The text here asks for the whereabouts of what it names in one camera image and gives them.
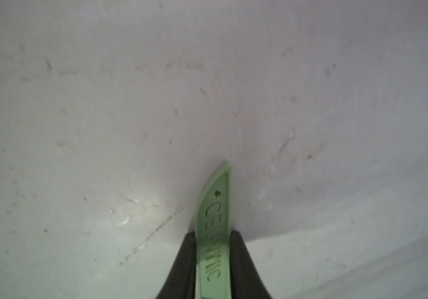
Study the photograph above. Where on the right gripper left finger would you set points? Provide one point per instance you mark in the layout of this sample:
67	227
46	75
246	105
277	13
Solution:
181	280

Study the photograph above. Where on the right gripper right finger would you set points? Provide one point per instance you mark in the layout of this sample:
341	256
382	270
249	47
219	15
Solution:
245	280

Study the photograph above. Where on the green fruit knife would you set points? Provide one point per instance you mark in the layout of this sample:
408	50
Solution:
212	231

